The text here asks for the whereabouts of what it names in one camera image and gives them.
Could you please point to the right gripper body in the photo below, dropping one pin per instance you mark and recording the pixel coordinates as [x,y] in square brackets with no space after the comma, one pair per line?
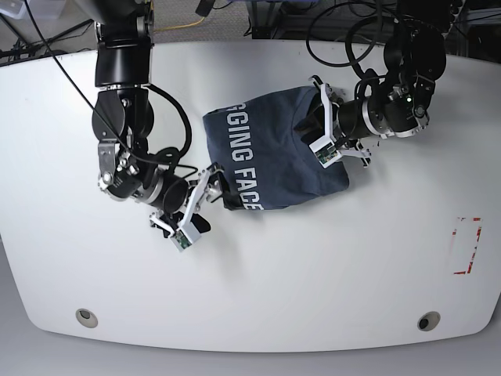
[179,199]

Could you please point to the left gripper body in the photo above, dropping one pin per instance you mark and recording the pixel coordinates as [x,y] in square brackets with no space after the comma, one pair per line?
[346,125]

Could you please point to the blue T-shirt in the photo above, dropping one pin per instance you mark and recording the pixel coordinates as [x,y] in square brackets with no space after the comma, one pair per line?
[264,160]

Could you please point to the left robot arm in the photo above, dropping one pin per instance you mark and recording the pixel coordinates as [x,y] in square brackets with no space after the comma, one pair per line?
[394,104]

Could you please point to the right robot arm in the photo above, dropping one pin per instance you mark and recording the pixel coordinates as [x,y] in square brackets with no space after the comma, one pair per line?
[123,118]

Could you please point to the red tape rectangle marking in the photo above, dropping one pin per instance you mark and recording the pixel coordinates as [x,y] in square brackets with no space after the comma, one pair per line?
[464,245]

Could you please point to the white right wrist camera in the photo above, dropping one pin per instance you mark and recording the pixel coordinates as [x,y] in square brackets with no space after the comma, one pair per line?
[185,236]

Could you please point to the left table cable grommet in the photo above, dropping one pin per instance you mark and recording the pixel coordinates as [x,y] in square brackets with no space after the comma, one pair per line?
[86,318]

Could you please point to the table cable grommet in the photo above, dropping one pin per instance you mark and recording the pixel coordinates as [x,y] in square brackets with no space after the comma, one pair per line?
[429,321]
[86,318]

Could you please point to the right table cable grommet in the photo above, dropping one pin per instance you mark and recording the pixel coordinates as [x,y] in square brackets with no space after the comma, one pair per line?
[429,321]

